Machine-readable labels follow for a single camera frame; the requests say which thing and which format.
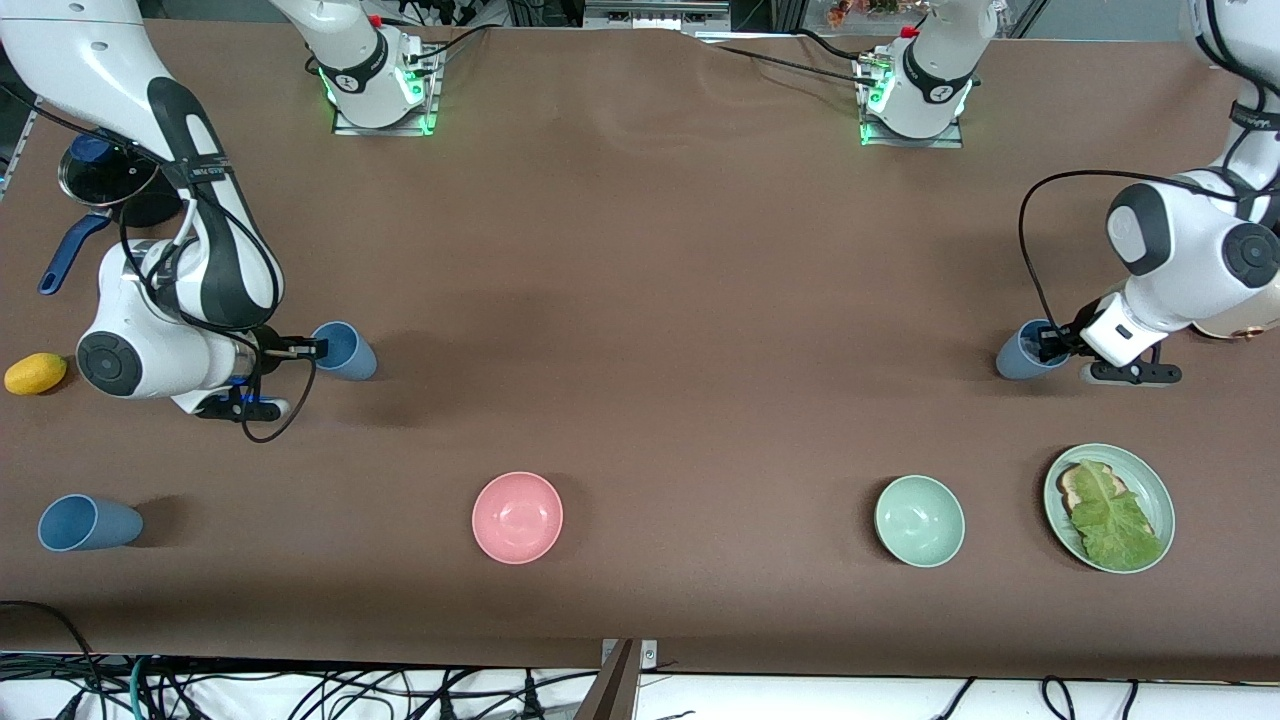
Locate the blue plastic cup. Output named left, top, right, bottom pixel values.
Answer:
left=311, top=320, right=379, bottom=382
left=38, top=494, right=144, bottom=553

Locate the blue cup with paper inside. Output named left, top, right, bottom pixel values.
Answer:
left=996, top=319, right=1073, bottom=381

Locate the toasted bread slice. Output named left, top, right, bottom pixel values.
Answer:
left=1057, top=462, right=1131, bottom=516

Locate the mint green plate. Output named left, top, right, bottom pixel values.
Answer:
left=1043, top=443, right=1176, bottom=575

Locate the green lettuce leaf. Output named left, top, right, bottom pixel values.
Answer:
left=1070, top=460, right=1164, bottom=571

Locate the mint green bowl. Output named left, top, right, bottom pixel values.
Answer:
left=875, top=475, right=966, bottom=568

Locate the yellow lemon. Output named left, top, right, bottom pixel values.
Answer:
left=4, top=352, right=69, bottom=397

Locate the glass lid with blue knob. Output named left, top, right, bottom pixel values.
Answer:
left=58, top=133, right=161, bottom=209

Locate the pink bowl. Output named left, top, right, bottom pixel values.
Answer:
left=472, top=472, right=564, bottom=565

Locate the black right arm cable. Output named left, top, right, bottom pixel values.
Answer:
left=120, top=195, right=319, bottom=445

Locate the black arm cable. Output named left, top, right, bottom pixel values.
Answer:
left=1018, top=169, right=1247, bottom=337
left=120, top=195, right=319, bottom=445

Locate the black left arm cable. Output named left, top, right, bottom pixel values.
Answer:
left=1018, top=169, right=1247, bottom=337

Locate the black pan with blue handle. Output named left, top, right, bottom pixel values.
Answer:
left=38, top=135, right=191, bottom=297

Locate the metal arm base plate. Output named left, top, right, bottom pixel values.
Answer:
left=858, top=55, right=967, bottom=150
left=332, top=45, right=442, bottom=137

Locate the black floor cable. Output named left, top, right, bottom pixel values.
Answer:
left=0, top=600, right=113, bottom=720

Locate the black base power cable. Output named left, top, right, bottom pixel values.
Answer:
left=698, top=28, right=883, bottom=89
left=405, top=24, right=493, bottom=77

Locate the brown camera support bar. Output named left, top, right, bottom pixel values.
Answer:
left=572, top=638, right=659, bottom=720

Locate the aluminium frame profile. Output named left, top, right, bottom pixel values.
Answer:
left=583, top=0, right=733, bottom=31

